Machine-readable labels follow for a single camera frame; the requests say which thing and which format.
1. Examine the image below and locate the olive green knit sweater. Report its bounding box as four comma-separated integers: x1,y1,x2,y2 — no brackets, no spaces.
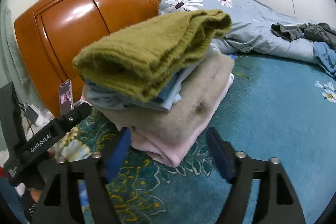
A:
72,9,232,102

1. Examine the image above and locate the grey floral duvet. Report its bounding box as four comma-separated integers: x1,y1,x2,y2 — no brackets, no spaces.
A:
157,0,336,64

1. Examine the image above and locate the teal floral bed blanket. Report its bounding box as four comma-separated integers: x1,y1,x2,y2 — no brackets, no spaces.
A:
52,52,336,224

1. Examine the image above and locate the left hand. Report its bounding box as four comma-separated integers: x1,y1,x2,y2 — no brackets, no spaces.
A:
21,153,57,217

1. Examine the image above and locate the orange wooden headboard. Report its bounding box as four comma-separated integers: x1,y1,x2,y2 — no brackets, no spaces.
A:
14,0,161,117

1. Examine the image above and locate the dark grey garment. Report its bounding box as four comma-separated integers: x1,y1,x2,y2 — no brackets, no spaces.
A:
270,22,335,50

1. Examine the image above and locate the smartphone on stand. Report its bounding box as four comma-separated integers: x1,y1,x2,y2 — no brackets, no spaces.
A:
58,79,74,115

